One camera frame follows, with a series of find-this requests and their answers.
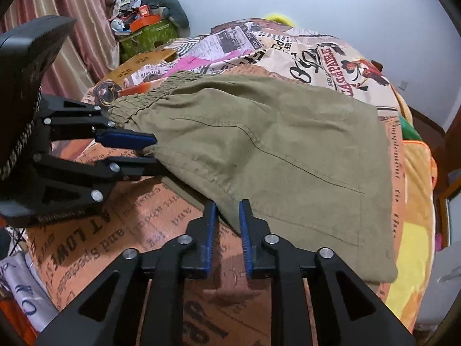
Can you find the olive green pants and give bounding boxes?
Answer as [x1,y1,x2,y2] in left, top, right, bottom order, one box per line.
[109,72,398,283]

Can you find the yellow orange fleece blanket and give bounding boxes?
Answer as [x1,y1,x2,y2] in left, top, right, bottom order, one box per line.
[377,91,438,330]

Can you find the newspaper print bedspread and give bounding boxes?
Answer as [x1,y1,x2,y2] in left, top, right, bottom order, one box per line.
[28,39,398,345]

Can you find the mustard yellow cloth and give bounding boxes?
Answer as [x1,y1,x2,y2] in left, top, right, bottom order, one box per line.
[102,48,177,85]

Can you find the striped pink curtain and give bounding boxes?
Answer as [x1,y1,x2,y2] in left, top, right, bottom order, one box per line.
[0,0,120,102]

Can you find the white appliance with stickers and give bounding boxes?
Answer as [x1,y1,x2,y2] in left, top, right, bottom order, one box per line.
[415,241,461,330]

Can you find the orange box in basket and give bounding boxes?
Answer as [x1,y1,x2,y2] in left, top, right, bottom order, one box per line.
[130,5,161,33]

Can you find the grey plush pillow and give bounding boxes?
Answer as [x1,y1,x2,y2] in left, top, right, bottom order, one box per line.
[141,0,189,29]

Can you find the yellow headboard cushion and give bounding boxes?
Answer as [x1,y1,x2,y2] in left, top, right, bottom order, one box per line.
[265,13,294,27]

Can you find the wall power socket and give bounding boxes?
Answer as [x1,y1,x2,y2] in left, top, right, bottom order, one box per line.
[398,80,408,91]

